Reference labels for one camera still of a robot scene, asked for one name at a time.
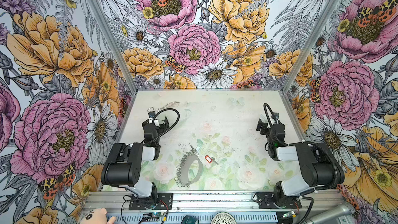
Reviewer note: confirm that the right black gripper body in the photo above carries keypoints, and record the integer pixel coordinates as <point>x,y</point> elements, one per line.
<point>270,127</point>

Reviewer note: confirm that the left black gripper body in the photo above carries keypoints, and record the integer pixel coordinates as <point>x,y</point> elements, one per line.
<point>156,123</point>

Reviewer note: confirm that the red key tag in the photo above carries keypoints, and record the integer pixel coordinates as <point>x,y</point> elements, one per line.
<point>208,159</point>

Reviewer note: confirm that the small silver key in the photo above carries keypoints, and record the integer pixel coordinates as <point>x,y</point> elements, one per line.
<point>214,161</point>

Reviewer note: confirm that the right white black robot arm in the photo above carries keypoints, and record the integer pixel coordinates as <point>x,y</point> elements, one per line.
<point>318,168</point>

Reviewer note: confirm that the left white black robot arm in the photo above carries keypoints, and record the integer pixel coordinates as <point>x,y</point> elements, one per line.
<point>122,168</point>

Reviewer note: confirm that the silver metal scissors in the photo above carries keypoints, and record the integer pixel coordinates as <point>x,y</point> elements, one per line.
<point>168,105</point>

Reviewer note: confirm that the dark teal device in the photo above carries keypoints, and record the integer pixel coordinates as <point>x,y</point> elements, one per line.
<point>188,219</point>

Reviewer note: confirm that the pink plush doll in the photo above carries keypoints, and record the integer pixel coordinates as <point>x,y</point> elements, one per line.
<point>98,216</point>

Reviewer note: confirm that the white patterned round object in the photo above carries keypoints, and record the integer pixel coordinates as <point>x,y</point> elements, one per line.
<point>223,218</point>

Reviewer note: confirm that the grey metal tube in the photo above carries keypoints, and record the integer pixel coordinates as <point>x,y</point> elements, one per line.
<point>341,210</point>

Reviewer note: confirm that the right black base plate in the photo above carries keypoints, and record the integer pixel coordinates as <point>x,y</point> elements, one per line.
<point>269,200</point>

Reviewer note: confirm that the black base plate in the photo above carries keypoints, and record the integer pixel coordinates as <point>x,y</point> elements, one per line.
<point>158,201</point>
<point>269,200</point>

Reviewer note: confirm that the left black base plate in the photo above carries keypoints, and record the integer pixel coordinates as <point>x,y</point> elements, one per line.
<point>158,201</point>

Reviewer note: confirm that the aluminium front rail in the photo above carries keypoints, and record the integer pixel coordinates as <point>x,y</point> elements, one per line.
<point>203,205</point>

